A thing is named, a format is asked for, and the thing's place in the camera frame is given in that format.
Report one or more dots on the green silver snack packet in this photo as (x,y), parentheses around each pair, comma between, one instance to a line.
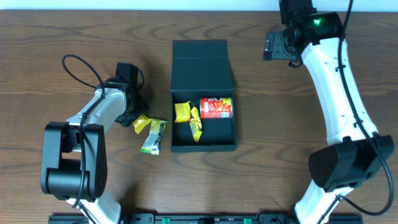
(152,143)

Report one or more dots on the large yellow snack packet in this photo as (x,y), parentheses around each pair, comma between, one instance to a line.
(141,122)

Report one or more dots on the yellow Lemond biscuit packet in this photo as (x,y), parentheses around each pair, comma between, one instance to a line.
(182,112)

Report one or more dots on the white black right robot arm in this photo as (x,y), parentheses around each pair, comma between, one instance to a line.
(355,151)

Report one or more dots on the small yellow snack packet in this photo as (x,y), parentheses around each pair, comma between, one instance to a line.
(195,124)

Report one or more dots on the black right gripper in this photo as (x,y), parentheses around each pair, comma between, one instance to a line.
(277,45)

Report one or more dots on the black open gift box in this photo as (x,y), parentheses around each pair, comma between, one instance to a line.
(201,69)

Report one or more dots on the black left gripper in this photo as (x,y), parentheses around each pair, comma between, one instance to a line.
(134,111)

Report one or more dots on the red Pringles can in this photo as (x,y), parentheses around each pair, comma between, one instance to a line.
(214,108)

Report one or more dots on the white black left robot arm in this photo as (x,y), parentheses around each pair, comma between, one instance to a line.
(74,167)

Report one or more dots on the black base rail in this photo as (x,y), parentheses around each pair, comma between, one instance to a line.
(205,218)

